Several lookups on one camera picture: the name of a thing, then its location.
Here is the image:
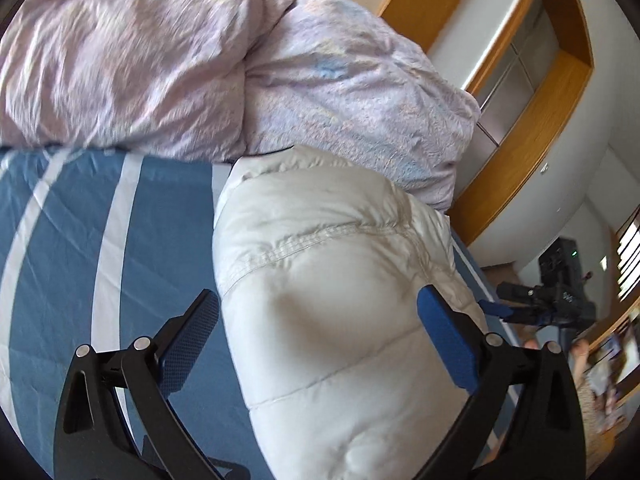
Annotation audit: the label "wooden wardrobe frame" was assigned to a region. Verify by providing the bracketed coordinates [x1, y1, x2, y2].
[377, 0, 596, 261]

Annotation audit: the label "pink floral quilt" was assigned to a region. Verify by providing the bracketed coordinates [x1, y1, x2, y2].
[0, 0, 301, 163]

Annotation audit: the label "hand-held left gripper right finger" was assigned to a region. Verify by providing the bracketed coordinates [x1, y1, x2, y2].
[416, 284, 586, 480]

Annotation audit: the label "white puffer jacket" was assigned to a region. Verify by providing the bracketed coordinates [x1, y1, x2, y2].
[212, 145, 501, 480]

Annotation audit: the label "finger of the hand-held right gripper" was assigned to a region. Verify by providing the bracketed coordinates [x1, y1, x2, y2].
[497, 282, 541, 306]
[477, 300, 546, 327]

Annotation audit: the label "white wardrobe panels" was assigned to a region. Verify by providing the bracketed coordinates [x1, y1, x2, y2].
[430, 0, 563, 148]

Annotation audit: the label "window with blinds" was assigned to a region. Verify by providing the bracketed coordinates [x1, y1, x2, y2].
[614, 207, 640, 303]

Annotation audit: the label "blue striped bed sheet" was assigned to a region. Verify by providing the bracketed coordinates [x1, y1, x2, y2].
[0, 145, 526, 480]

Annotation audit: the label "patterned cloth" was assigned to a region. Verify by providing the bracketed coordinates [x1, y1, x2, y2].
[575, 320, 640, 436]

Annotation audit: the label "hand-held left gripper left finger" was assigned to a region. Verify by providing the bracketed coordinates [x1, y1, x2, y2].
[52, 287, 222, 480]

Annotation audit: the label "pale floral pillow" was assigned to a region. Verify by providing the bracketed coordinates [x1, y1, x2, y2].
[240, 0, 483, 213]

